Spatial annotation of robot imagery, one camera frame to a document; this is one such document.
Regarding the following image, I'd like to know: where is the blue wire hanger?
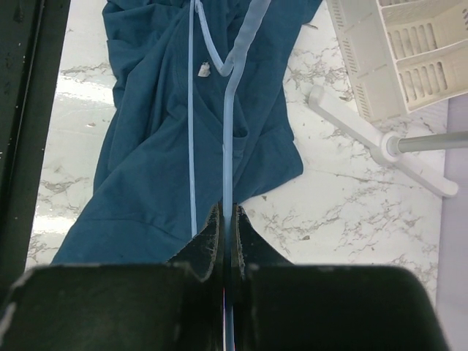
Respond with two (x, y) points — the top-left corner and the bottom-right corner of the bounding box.
(187, 1), (270, 350)

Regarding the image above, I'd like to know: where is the white clothes rack foot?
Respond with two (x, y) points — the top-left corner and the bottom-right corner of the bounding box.
(309, 86), (458, 197)

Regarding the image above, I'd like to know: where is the white plastic file organizer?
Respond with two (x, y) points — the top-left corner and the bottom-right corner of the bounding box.
(326, 0), (467, 122)

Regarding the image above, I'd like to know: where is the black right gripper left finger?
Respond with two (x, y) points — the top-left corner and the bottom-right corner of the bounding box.
(169, 204), (224, 350)

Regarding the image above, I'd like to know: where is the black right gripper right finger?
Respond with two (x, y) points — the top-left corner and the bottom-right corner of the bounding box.
(232, 205), (292, 350)

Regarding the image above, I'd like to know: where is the metal clothes rack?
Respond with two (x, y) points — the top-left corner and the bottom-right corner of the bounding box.
(386, 132), (468, 155)

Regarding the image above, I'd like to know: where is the blue t shirt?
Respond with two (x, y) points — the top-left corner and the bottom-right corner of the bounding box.
(53, 1), (320, 264)

